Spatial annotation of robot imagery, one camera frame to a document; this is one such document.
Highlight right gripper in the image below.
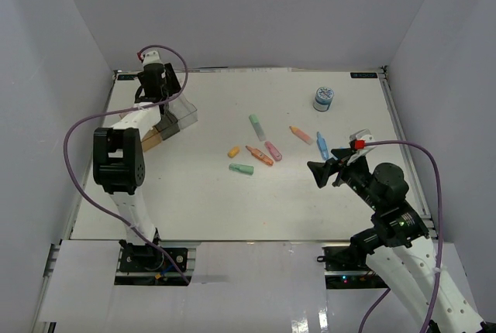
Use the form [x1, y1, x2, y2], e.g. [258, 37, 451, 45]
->
[306, 148, 381, 211]

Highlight yellow orange highlighter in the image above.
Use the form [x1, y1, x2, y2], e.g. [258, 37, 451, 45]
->
[290, 126, 314, 145]

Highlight blue lidded jar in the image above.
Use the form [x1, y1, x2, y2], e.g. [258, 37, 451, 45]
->
[313, 87, 335, 112]

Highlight green capped highlighter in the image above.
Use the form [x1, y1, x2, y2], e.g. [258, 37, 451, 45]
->
[249, 114, 267, 142]

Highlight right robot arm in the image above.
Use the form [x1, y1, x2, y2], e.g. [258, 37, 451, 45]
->
[307, 156, 492, 332]

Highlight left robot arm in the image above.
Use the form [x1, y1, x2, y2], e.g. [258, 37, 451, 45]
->
[93, 63, 181, 270]

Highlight blue transparent highlighter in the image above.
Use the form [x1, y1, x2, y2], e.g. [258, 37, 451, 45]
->
[316, 132, 329, 161]

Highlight clear transparent tray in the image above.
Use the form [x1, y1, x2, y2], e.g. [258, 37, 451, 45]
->
[168, 94, 198, 130]

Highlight grey transparent tray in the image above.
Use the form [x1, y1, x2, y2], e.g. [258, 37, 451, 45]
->
[155, 112, 181, 141]

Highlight pink transparent highlighter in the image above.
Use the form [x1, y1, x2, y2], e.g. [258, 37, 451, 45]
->
[264, 141, 282, 162]

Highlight orange transparent tray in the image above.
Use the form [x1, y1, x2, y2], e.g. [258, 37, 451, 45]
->
[141, 127, 163, 152]

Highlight orange transparent highlighter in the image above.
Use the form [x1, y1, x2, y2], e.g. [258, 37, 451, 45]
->
[246, 146, 274, 167]

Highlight green transparent highlighter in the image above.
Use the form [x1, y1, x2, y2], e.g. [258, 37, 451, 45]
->
[229, 163, 254, 176]

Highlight orange highlighter cap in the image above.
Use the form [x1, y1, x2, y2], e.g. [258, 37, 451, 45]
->
[228, 146, 240, 158]

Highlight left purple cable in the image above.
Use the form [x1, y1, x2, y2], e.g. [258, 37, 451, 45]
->
[64, 44, 191, 286]

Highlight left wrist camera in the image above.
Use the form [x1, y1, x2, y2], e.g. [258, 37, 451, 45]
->
[138, 50, 163, 67]

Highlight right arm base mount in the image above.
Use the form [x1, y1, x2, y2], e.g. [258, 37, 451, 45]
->
[316, 242, 378, 277]

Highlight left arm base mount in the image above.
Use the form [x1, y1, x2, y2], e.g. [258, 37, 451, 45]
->
[118, 240, 188, 273]

